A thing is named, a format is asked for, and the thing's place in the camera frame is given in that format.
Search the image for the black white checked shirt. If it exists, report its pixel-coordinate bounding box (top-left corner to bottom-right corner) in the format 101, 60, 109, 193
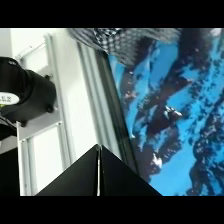
66, 28, 183, 66

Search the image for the silver frame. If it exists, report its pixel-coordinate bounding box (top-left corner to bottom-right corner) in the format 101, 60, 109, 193
0, 33, 124, 197

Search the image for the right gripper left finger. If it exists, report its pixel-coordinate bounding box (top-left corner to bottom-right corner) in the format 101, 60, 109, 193
35, 143, 101, 197

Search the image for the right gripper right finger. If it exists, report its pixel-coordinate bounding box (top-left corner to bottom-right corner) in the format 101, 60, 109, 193
99, 145, 162, 197

